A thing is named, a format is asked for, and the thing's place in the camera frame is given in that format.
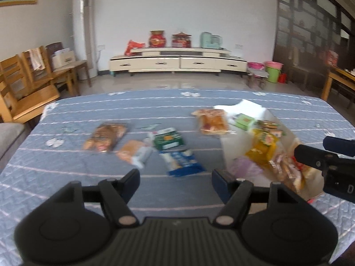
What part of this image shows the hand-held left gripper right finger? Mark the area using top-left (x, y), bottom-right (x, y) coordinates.
top-left (211, 169), bottom-right (300, 226)

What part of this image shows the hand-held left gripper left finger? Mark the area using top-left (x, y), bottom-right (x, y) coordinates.
top-left (55, 168), bottom-right (141, 228)

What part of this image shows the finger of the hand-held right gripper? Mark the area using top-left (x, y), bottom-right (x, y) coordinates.
top-left (294, 144), bottom-right (338, 172)
top-left (323, 136), bottom-right (355, 157)

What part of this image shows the yellow-topped brown bread packet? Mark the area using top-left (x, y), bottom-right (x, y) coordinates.
top-left (270, 152), bottom-right (306, 193)

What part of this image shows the white paper bag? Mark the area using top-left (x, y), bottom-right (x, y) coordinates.
top-left (213, 99), bottom-right (325, 203)

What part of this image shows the lavender translucent packet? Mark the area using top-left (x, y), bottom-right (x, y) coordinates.
top-left (227, 156), bottom-right (264, 180)

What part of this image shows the tan bread packet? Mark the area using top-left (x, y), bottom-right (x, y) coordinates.
top-left (115, 139), bottom-right (153, 170)

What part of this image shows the blue snack packet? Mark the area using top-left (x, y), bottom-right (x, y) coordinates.
top-left (159, 148), bottom-right (207, 178)

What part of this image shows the brown cookie packet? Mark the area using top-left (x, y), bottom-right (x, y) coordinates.
top-left (83, 122), bottom-right (130, 154)

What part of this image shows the yellow snack packet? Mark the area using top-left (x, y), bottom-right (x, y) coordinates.
top-left (245, 129), bottom-right (279, 170)

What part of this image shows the green and white snack packet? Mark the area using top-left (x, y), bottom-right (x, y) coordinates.
top-left (148, 127), bottom-right (186, 152)

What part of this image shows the golden bread packet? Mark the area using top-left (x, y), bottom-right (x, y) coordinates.
top-left (191, 108), bottom-right (231, 136)

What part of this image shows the small green snack box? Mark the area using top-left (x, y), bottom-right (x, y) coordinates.
top-left (235, 113), bottom-right (257, 131)

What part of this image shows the wooden dining table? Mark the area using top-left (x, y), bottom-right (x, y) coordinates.
top-left (320, 65), bottom-right (355, 109)

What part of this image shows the dark dining chair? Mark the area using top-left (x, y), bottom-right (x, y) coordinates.
top-left (288, 47), bottom-right (328, 90)

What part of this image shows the red and white bag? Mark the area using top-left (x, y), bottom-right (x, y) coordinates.
top-left (324, 50), bottom-right (338, 67)

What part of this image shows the green bucket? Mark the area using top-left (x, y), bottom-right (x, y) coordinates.
top-left (264, 61), bottom-right (284, 84)

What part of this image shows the light wooden chair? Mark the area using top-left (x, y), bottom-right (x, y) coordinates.
top-left (0, 61), bottom-right (60, 124)
top-left (22, 46), bottom-right (77, 96)
top-left (0, 55), bottom-right (36, 102)

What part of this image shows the cream television cabinet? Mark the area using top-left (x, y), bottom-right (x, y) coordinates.
top-left (109, 47), bottom-right (248, 78)

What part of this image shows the dark brown chair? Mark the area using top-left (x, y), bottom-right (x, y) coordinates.
top-left (45, 42), bottom-right (92, 88)

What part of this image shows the grey sofa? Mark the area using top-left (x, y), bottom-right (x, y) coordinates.
top-left (0, 122), bottom-right (31, 170)

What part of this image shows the dark display cabinet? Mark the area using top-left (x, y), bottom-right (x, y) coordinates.
top-left (273, 0), bottom-right (355, 90)

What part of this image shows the red plastic bag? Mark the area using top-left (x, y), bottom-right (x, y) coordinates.
top-left (124, 39), bottom-right (145, 56)

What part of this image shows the white printed gift bag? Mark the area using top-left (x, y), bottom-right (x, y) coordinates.
top-left (51, 48), bottom-right (76, 70)

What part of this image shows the mint green kettle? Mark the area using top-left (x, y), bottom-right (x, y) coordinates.
top-left (200, 31), bottom-right (213, 48)

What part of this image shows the red round jar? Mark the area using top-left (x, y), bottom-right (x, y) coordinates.
top-left (149, 29), bottom-right (167, 48)

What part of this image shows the red pavilion gift box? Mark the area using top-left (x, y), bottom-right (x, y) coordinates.
top-left (171, 31), bottom-right (193, 48)

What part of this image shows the white towel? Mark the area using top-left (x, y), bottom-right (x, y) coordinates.
top-left (29, 47), bottom-right (45, 71)

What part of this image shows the white standing air conditioner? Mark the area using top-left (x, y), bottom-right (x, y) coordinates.
top-left (72, 0), bottom-right (98, 80)

